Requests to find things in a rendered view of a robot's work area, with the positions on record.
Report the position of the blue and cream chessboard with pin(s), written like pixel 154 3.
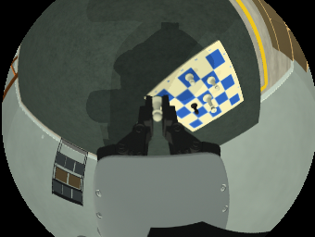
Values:
pixel 211 61

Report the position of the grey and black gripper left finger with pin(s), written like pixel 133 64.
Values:
pixel 136 142

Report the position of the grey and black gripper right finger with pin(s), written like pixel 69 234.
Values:
pixel 180 140

